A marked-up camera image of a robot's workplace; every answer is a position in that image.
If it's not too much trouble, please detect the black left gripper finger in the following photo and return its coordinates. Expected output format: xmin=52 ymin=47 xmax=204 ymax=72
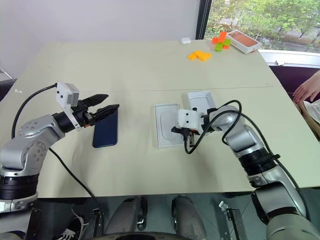
xmin=83 ymin=93 xmax=110 ymax=108
xmin=92 ymin=103 xmax=121 ymax=124

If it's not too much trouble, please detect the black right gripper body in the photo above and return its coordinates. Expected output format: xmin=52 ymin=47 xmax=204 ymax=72
xmin=170 ymin=125 xmax=201 ymax=138

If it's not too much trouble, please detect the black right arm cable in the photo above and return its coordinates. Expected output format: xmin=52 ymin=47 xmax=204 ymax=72
xmin=183 ymin=99 xmax=309 ymax=219

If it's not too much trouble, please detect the white window sill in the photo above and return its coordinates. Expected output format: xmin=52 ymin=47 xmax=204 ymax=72
xmin=258 ymin=48 xmax=320 ymax=68

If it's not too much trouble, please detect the person's bare hand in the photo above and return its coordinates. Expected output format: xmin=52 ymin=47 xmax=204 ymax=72
xmin=292 ymin=74 xmax=320 ymax=103

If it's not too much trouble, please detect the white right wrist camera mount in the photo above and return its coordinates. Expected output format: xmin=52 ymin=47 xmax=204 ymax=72
xmin=174 ymin=108 xmax=204 ymax=134

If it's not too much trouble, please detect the black and white sneaker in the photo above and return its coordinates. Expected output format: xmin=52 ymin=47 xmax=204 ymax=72
xmin=56 ymin=216 xmax=89 ymax=240

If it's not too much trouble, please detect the white phone box lid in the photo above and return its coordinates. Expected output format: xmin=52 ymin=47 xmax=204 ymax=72
xmin=153 ymin=102 xmax=188 ymax=149

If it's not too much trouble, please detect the black window frame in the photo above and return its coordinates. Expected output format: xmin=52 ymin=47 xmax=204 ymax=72
xmin=195 ymin=0 xmax=213 ymax=41

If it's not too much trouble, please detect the white phone box base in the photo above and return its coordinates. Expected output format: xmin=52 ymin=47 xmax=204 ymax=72
xmin=187 ymin=90 xmax=217 ymax=114

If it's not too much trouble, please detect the dark blue phone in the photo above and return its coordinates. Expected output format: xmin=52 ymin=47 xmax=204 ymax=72
xmin=92 ymin=109 xmax=119 ymax=149

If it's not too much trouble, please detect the orange toy brick piece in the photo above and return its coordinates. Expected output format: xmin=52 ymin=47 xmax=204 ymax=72
xmin=211 ymin=30 xmax=229 ymax=44

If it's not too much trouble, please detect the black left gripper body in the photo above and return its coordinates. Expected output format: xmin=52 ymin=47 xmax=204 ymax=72
xmin=71 ymin=99 xmax=98 ymax=129

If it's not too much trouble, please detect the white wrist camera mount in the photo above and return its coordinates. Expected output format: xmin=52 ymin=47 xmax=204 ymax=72
xmin=55 ymin=81 xmax=84 ymax=132
xmin=174 ymin=108 xmax=204 ymax=134

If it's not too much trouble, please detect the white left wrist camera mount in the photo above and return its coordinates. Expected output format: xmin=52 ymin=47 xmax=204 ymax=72
xmin=55 ymin=81 xmax=84 ymax=132

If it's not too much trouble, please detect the phone box with orange print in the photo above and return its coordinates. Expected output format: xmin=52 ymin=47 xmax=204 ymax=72
xmin=226 ymin=29 xmax=263 ymax=54

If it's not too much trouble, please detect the green toy brick piece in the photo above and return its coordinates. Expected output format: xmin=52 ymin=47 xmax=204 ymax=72
xmin=215 ymin=38 xmax=232 ymax=53

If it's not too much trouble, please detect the black metal table bracket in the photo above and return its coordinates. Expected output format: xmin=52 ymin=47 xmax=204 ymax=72
xmin=218 ymin=200 xmax=244 ymax=240
xmin=71 ymin=202 xmax=104 ymax=240

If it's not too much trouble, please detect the yellow toy brick piece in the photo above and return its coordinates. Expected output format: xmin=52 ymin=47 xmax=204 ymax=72
xmin=187 ymin=49 xmax=213 ymax=62

